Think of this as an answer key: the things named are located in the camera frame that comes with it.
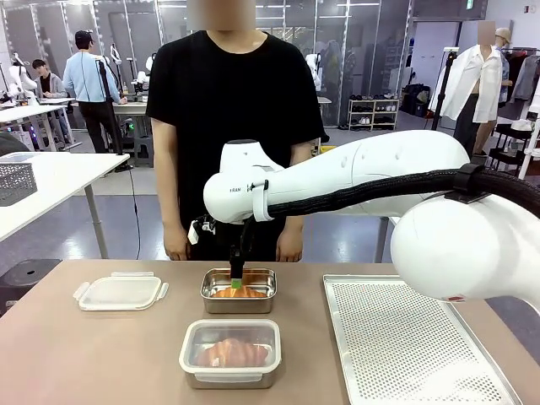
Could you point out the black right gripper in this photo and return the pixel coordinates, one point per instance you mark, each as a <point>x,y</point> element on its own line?
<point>230,232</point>

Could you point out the golden brown croissant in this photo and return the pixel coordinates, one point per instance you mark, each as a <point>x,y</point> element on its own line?
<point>249,293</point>
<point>232,352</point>

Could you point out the translucent white clip lid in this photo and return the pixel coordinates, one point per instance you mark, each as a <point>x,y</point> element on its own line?
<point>120,292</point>
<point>230,329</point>

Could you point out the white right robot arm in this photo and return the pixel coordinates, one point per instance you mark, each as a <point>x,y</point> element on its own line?
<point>379,164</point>

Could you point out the person's right forearm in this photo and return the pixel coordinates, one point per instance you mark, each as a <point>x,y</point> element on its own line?
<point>173,206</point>

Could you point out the person's left forearm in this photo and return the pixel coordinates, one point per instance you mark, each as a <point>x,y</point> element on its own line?
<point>292,224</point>

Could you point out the steel rectangular container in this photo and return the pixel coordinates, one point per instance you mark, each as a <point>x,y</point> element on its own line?
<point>219,304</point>
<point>230,379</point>

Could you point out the person's left hand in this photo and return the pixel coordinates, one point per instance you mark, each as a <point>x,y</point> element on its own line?
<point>290,249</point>

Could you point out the person's right hand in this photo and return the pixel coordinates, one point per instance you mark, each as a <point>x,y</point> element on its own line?
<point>177,246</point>

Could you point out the grey step stool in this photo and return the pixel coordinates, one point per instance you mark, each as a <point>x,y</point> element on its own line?
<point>145,152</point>

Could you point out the yellow plastic crate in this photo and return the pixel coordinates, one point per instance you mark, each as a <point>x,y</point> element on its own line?
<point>327,149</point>

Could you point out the person in black t-shirt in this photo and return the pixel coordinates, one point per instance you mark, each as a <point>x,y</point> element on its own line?
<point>236,105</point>

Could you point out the perforated metal baking tray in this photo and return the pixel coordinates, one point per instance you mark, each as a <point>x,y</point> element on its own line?
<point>401,358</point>

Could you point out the white table with grey leg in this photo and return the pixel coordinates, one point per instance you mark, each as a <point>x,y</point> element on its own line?
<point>63,173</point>

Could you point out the black tripod stand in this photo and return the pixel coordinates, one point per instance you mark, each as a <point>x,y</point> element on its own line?
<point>110,109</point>

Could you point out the white shoe rack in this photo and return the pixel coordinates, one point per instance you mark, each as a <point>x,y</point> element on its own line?
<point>373,114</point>

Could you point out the black round stool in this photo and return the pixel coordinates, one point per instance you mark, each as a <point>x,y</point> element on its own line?
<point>25,278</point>

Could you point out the grey perforated basket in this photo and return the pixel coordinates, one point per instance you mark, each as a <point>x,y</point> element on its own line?
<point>14,183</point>

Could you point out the man in light blue shirt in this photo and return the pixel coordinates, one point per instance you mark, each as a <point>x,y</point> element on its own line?
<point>84,80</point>

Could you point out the black bag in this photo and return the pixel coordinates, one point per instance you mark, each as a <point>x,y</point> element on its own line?
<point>415,99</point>

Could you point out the white background desk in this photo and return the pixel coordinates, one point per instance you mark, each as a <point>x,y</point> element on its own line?
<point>29,111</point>

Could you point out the seated man in grey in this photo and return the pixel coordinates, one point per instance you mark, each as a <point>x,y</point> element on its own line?
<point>50,84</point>

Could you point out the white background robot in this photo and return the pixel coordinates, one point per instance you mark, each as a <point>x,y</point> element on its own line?
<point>21,80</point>

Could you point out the mannequin in white shirt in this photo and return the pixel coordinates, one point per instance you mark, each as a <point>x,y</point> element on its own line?
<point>476,80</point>

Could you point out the mannequin with beige cap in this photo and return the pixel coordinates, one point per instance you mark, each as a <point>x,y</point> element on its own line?
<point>504,46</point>

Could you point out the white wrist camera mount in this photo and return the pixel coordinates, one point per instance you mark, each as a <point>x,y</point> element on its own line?
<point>201,230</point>

